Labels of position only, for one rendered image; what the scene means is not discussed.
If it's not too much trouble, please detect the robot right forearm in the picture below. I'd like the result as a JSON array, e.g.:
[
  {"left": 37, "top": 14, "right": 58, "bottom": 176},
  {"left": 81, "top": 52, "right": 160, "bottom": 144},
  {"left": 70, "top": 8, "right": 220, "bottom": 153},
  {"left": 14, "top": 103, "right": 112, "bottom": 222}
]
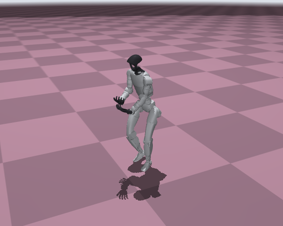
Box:
[{"left": 120, "top": 90, "right": 129, "bottom": 101}]

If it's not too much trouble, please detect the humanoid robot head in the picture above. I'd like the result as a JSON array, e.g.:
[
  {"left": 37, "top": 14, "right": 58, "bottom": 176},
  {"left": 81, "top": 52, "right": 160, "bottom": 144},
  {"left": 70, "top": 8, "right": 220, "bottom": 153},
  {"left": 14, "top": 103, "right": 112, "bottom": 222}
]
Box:
[{"left": 127, "top": 55, "right": 145, "bottom": 75}]

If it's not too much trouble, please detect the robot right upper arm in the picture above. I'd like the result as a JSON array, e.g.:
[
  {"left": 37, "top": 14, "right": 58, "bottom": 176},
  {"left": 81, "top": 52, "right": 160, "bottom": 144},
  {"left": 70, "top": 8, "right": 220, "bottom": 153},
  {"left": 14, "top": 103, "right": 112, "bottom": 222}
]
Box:
[{"left": 125, "top": 69, "right": 133, "bottom": 94}]

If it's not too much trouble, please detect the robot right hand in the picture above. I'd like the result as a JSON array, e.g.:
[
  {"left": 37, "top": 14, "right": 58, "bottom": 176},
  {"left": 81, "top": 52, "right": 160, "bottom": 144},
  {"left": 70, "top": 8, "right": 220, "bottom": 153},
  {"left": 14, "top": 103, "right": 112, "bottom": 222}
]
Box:
[{"left": 114, "top": 96, "right": 124, "bottom": 105}]

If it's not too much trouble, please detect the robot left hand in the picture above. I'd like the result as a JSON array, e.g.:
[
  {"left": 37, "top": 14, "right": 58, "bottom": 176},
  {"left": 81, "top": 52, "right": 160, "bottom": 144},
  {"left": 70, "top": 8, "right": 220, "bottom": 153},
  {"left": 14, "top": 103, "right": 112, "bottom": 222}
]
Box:
[{"left": 116, "top": 104, "right": 133, "bottom": 114}]

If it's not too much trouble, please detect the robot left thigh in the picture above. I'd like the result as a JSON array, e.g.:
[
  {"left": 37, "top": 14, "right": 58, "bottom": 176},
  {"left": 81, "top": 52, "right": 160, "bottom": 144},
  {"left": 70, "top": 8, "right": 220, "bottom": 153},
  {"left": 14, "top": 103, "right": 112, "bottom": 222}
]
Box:
[{"left": 143, "top": 106, "right": 162, "bottom": 145}]

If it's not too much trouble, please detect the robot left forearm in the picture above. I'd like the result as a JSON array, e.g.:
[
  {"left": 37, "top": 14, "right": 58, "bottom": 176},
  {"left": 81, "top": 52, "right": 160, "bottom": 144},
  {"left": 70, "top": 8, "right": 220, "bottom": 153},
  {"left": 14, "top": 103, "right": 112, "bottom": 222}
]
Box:
[{"left": 130, "top": 97, "right": 146, "bottom": 115}]

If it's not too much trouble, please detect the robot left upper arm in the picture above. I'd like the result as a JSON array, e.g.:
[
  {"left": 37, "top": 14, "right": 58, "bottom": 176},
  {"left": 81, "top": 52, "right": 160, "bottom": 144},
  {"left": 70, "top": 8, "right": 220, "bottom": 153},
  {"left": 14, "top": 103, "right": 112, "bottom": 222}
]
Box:
[{"left": 139, "top": 75, "right": 153, "bottom": 100}]

